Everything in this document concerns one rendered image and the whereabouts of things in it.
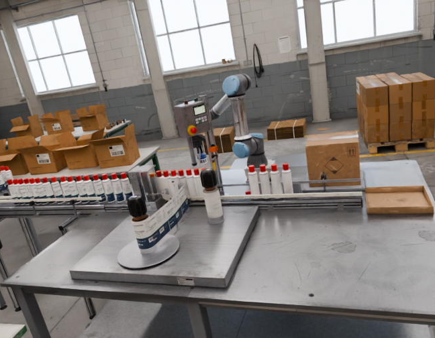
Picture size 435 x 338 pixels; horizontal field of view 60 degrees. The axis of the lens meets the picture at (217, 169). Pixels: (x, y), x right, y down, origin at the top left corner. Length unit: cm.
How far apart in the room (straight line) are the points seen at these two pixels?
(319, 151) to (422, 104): 332
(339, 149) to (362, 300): 104
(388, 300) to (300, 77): 634
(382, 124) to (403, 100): 37
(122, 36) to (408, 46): 546
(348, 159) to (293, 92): 537
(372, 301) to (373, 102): 409
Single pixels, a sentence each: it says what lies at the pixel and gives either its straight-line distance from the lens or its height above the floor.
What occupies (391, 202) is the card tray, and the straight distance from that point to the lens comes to 221.
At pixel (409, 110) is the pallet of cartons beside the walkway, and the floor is 54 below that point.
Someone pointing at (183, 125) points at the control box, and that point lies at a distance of 225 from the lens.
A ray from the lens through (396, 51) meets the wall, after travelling 765.
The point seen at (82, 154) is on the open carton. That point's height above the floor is 93.
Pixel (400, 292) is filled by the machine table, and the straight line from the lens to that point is 158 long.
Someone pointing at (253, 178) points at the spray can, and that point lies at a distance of 219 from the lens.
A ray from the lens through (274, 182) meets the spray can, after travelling 217.
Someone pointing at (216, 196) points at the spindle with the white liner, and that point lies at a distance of 198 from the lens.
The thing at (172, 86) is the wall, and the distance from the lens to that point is 813.
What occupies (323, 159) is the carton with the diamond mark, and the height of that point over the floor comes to 103.
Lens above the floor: 179
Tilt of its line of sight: 18 degrees down
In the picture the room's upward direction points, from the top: 10 degrees counter-clockwise
